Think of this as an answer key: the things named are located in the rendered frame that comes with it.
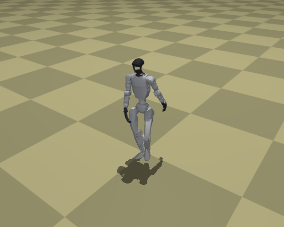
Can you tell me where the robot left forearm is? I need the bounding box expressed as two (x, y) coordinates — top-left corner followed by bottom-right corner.
(157, 91), (166, 104)

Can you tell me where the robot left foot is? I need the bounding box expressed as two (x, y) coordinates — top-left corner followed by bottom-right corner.
(144, 147), (151, 161)

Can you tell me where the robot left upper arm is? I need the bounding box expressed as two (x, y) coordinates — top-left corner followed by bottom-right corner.
(146, 76), (160, 96)

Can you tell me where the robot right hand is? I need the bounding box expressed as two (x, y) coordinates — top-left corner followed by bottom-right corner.
(124, 107), (131, 123)

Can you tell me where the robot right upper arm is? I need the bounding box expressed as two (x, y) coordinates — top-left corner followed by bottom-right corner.
(124, 74), (132, 96)

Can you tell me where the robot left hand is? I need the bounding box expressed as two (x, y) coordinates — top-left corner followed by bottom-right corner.
(162, 103), (167, 112)

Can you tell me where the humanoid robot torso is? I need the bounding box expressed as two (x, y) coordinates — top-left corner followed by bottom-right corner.
(130, 72), (151, 114)

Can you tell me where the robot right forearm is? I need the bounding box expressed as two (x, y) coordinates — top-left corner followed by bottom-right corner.
(123, 95), (130, 110)

